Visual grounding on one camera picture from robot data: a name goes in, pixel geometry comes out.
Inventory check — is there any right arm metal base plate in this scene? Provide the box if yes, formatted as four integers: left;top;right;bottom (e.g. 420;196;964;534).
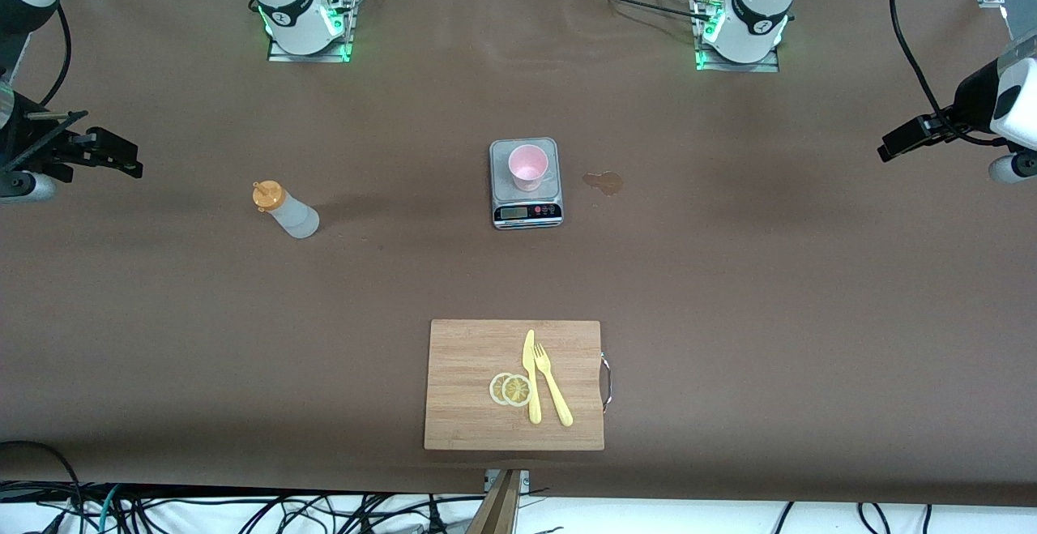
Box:
267;0;354;63

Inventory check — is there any brown table cover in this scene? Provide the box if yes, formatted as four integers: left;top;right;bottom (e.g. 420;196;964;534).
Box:
0;0;1037;509

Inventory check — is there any wooden cutting board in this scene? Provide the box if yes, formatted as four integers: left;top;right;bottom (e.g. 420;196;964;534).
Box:
424;319;605;451

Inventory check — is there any silver digital kitchen scale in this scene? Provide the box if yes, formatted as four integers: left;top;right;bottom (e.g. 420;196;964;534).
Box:
489;138;564;230

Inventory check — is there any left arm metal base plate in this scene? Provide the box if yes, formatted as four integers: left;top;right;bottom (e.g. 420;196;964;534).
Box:
694;0;780;73

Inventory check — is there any yellow plastic fork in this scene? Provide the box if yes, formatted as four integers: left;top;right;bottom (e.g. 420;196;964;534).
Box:
534;343;574;428

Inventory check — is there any wooden post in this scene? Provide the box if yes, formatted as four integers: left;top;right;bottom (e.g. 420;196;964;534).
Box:
466;469;523;534

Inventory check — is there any pink plastic cup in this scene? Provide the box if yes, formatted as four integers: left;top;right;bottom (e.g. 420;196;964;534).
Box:
508;145;550;193

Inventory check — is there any clear sauce bottle orange cap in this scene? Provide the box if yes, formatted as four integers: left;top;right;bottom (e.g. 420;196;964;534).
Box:
252;181;320;239

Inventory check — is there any teal floor cable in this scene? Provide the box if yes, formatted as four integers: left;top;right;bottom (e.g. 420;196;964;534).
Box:
96;484;124;532

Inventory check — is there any small metal bracket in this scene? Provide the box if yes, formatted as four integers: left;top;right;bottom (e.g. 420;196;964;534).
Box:
484;469;531;493

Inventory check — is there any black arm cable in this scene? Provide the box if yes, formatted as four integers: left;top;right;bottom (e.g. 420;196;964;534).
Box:
36;3;73;109
890;0;1005;146

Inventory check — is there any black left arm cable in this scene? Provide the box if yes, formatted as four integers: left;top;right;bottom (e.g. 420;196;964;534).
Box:
890;0;1005;146

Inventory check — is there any yellow plastic knife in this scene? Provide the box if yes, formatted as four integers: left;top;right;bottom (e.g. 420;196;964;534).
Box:
523;329;542;425

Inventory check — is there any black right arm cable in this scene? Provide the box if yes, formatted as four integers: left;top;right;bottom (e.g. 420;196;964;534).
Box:
36;3;73;109

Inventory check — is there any black looped floor cable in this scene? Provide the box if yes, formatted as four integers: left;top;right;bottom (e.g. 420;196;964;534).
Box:
0;440;83;534

